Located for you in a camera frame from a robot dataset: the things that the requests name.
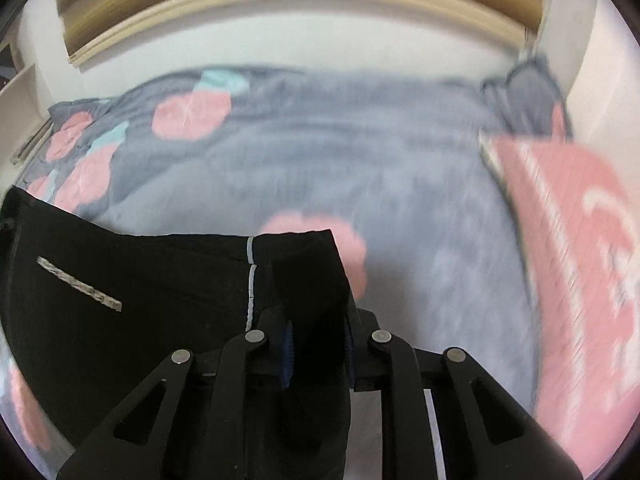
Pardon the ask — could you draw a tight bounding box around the black hooded jacket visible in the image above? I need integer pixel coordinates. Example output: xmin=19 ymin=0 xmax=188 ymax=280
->
xmin=1 ymin=188 xmax=350 ymax=479

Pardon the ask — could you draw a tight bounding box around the grey floral bed cover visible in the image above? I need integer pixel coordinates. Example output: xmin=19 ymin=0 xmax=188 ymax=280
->
xmin=0 ymin=62 xmax=576 ymax=480

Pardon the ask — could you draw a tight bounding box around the grey pillow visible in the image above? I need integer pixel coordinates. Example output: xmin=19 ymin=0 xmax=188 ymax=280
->
xmin=480 ymin=56 xmax=574 ymax=143

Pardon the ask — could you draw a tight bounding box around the white bookshelf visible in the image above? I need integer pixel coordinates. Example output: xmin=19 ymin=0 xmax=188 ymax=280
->
xmin=0 ymin=38 xmax=51 ymax=167

